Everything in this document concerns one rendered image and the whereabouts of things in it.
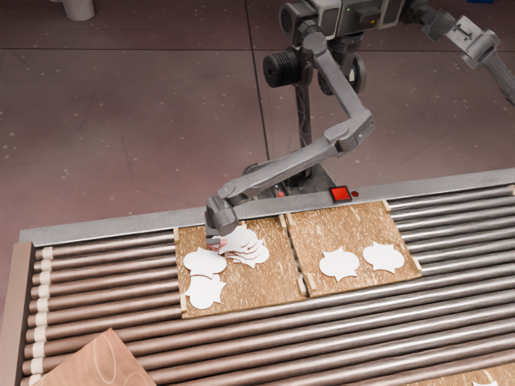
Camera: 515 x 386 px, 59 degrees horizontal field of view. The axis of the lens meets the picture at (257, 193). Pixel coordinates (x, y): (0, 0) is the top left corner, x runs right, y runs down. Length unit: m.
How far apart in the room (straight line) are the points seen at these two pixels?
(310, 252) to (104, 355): 0.76
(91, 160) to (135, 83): 0.91
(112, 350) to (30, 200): 1.96
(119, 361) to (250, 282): 0.49
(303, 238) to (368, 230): 0.25
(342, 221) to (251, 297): 0.48
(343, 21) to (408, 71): 2.62
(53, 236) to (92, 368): 0.59
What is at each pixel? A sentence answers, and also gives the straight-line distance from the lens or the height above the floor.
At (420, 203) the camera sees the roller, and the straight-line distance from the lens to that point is 1.96.
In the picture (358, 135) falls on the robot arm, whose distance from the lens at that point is 1.40.
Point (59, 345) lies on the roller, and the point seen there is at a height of 0.92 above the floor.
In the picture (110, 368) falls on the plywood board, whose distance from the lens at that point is 1.37.
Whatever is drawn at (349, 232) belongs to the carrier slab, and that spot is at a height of 0.94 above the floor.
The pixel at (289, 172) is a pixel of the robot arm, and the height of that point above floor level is 1.30.
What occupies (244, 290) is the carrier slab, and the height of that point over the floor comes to 0.94.
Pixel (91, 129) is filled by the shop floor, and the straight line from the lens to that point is 3.58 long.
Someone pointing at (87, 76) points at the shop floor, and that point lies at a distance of 4.10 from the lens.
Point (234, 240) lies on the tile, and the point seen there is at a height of 1.00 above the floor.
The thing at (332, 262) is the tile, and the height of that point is 0.95.
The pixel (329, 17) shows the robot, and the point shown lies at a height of 1.47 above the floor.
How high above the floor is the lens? 2.30
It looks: 49 degrees down
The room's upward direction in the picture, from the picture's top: 6 degrees clockwise
